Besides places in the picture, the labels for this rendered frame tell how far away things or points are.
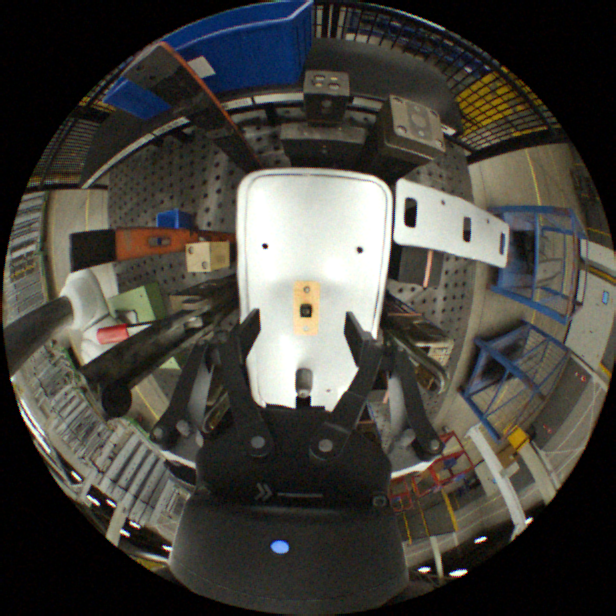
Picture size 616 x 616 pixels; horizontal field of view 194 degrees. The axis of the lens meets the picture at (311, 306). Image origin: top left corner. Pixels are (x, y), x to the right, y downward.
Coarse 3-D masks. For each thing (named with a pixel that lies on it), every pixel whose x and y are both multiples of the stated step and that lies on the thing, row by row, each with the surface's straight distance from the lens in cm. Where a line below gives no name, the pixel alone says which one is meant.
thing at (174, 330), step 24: (192, 312) 23; (144, 336) 19; (168, 336) 22; (192, 336) 23; (96, 360) 19; (120, 360) 18; (144, 360) 21; (96, 384) 19; (120, 384) 16; (120, 408) 16
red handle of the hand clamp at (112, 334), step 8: (152, 320) 26; (192, 320) 24; (200, 320) 24; (104, 328) 29; (112, 328) 28; (120, 328) 27; (128, 328) 27; (136, 328) 26; (144, 328) 26; (184, 328) 25; (96, 336) 30; (104, 336) 28; (112, 336) 28; (120, 336) 27; (128, 336) 27; (104, 344) 30
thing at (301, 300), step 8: (296, 288) 25; (312, 288) 25; (296, 296) 25; (304, 296) 25; (312, 296) 25; (296, 304) 26; (304, 304) 26; (312, 304) 26; (296, 312) 26; (312, 312) 26; (296, 320) 27; (304, 320) 27; (312, 320) 27; (296, 328) 27; (312, 328) 27
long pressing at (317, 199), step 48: (240, 192) 27; (288, 192) 26; (336, 192) 26; (384, 192) 28; (240, 240) 26; (288, 240) 25; (336, 240) 25; (384, 240) 27; (240, 288) 27; (288, 288) 26; (336, 288) 26; (384, 288) 28; (288, 336) 28; (336, 336) 28; (288, 384) 35; (336, 384) 35
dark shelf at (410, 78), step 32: (320, 64) 38; (352, 64) 40; (384, 64) 43; (416, 64) 50; (224, 96) 36; (256, 96) 34; (288, 96) 33; (352, 96) 33; (384, 96) 34; (416, 96) 38; (448, 96) 45; (128, 128) 53; (160, 128) 42; (448, 128) 39; (96, 160) 64
